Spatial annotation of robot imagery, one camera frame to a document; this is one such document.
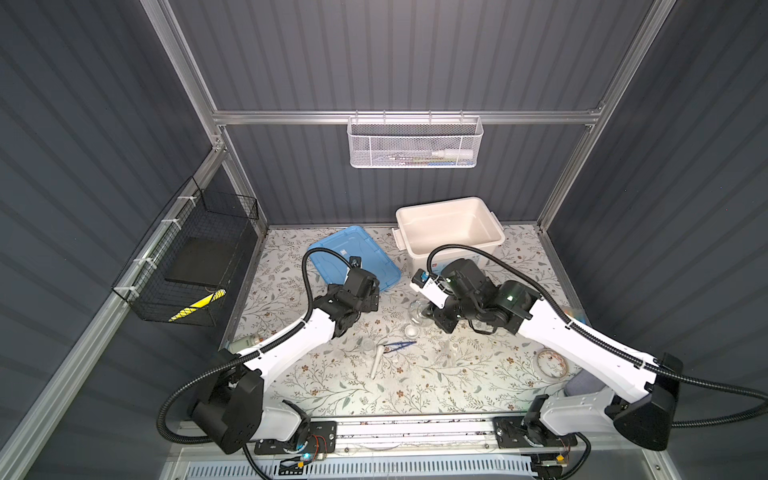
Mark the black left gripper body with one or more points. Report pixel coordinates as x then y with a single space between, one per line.
371 303

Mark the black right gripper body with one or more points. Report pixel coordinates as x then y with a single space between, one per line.
449 309

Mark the clear glass flask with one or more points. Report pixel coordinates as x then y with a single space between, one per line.
420 312

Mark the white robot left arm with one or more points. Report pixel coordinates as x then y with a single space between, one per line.
232 408

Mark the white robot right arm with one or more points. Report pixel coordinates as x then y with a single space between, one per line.
632 401

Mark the blue plastic box lid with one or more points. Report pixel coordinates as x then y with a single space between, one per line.
351 242

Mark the white plastic storage box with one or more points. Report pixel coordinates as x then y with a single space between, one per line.
466 221

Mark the blue tweezers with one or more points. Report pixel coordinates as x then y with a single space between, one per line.
395 346

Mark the round tape roll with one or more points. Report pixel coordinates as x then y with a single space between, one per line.
549 365

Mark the coloured marker set box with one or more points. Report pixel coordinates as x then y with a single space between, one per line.
577 314

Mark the small green grey device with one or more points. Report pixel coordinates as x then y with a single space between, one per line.
244 343

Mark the white bottle in basket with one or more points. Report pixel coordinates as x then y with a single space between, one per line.
456 155

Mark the grey oval sponge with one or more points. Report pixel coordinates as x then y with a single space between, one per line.
583 383

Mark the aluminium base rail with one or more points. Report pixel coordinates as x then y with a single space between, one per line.
424 434

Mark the white wire mesh basket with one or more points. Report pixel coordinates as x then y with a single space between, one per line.
389 142

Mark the black wire mesh basket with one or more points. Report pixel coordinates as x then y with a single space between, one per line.
193 269

